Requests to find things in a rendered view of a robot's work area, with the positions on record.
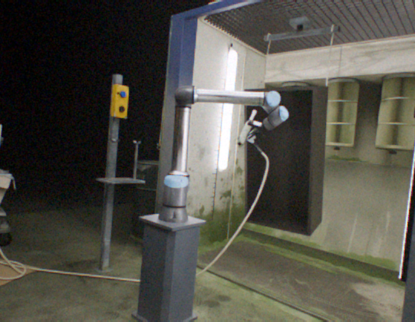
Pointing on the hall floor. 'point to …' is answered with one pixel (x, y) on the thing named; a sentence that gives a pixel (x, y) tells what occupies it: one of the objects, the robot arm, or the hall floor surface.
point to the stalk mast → (109, 189)
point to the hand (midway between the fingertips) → (245, 138)
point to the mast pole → (413, 278)
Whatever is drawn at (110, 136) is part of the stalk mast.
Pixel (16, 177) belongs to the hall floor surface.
